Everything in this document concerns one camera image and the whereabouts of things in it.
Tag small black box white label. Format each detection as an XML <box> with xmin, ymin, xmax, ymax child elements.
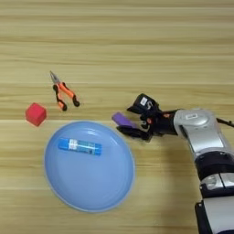
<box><xmin>132</xmin><ymin>92</ymin><xmax>160</xmax><ymax>115</ymax></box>

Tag orange black needle-nose pliers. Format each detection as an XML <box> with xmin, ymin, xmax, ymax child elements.
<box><xmin>49</xmin><ymin>70</ymin><xmax>81</xmax><ymax>112</ymax></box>

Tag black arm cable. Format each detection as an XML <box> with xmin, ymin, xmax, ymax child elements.
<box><xmin>216</xmin><ymin>117</ymin><xmax>234</xmax><ymax>129</ymax></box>

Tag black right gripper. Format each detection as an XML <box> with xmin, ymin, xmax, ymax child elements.
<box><xmin>116</xmin><ymin>104</ymin><xmax>179</xmax><ymax>143</ymax></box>

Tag blue glue stick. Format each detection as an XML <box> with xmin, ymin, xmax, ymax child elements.
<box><xmin>57</xmin><ymin>137</ymin><xmax>103</xmax><ymax>156</ymax></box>

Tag red cube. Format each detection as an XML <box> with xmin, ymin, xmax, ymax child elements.
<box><xmin>25</xmin><ymin>101</ymin><xmax>48</xmax><ymax>127</ymax></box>

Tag purple rectangular block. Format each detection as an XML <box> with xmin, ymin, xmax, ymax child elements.
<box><xmin>111</xmin><ymin>112</ymin><xmax>139</xmax><ymax>129</ymax></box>

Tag light blue round plate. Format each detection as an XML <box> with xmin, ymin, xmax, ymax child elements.
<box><xmin>44</xmin><ymin>120</ymin><xmax>136</xmax><ymax>214</ymax></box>

